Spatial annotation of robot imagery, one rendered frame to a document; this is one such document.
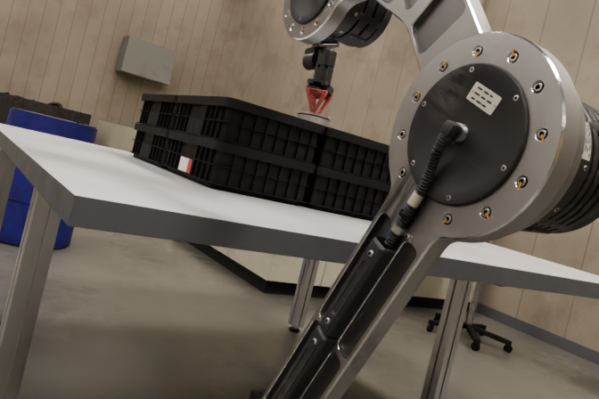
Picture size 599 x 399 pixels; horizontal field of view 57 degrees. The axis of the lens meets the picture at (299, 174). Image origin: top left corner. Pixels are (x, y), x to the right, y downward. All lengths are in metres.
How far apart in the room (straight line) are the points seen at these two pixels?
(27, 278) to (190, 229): 0.63
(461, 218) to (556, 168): 0.12
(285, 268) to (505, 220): 2.95
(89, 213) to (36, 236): 0.59
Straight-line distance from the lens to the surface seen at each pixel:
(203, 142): 1.46
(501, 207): 0.61
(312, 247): 0.91
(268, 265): 3.47
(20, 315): 1.39
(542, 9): 5.29
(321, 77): 1.72
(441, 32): 0.79
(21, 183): 3.46
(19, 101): 7.76
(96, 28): 9.19
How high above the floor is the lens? 0.80
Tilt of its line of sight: 1 degrees down
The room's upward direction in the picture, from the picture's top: 14 degrees clockwise
